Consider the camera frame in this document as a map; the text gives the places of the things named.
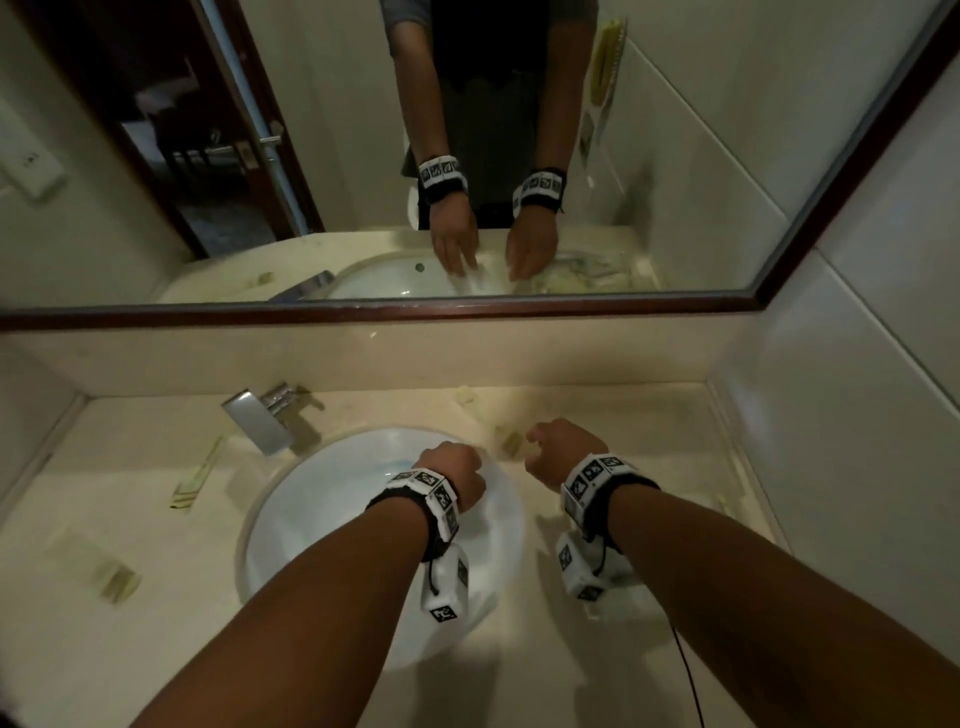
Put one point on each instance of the dark wood framed mirror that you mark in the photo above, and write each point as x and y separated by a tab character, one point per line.
825	187

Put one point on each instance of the person's left hand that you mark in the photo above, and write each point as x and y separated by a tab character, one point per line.
450	469

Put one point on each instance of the person's left forearm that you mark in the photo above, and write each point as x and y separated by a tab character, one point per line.
300	637

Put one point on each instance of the person's right hand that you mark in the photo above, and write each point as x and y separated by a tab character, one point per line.
559	450

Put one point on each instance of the white oval sink basin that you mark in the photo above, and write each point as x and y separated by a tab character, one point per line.
337	495

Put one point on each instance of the long cream striped toiletry packet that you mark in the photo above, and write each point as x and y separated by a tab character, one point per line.
502	435

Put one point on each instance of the chrome square faucet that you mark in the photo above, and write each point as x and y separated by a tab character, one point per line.
255	420

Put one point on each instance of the black wristband with marker tags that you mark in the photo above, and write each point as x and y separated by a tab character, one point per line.
431	502
600	480

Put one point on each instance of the person's right forearm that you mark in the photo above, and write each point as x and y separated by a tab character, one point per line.
750	600

